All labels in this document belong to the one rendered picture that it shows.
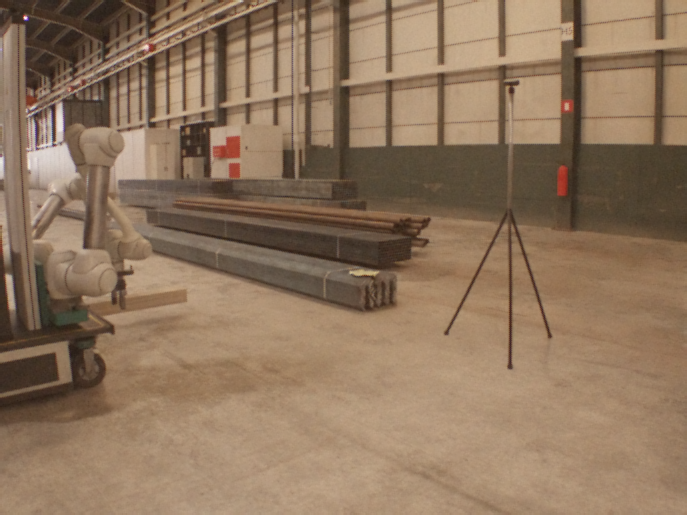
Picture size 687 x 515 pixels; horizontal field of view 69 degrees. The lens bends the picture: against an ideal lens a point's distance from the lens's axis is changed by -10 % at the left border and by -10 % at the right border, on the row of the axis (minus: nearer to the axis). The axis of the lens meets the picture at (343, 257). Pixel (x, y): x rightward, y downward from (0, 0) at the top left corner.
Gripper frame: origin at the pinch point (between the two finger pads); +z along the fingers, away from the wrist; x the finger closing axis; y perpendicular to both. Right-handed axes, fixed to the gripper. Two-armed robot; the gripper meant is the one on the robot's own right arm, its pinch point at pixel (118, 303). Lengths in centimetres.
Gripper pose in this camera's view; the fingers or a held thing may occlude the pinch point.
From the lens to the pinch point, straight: 297.2
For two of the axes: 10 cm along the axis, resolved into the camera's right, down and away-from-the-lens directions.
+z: 0.0, 9.9, 1.7
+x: 6.8, 1.2, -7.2
